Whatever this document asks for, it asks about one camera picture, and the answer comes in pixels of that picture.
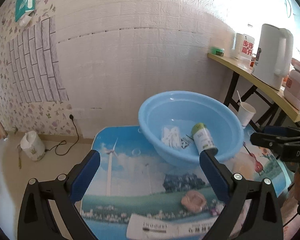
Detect white green cylindrical can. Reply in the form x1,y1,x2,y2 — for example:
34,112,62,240
191,122,218,155

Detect black power cable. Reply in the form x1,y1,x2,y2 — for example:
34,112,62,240
45,114,80,156

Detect white small packet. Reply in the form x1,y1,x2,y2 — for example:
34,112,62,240
161,126,193,151

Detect long white spoon package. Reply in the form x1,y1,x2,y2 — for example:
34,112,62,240
126,213,217,239

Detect green small box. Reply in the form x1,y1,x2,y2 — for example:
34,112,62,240
211,47,224,56

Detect printed landscape table mat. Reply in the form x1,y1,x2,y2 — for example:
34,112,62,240
75,124,292,240

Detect white electric kettle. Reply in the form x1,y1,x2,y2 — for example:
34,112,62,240
252,24,293,90

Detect white paper cup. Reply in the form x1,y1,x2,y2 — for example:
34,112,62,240
237,102,256,128

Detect white cylinder container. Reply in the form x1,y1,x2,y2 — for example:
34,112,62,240
234,33,244,59

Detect white cup red characters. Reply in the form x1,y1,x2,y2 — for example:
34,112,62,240
239,34,255,60

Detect light blue plastic basin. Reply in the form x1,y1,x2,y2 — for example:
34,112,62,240
138,91,244,167

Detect yellow wooden side table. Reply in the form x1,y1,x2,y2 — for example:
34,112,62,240
207,53,300,130

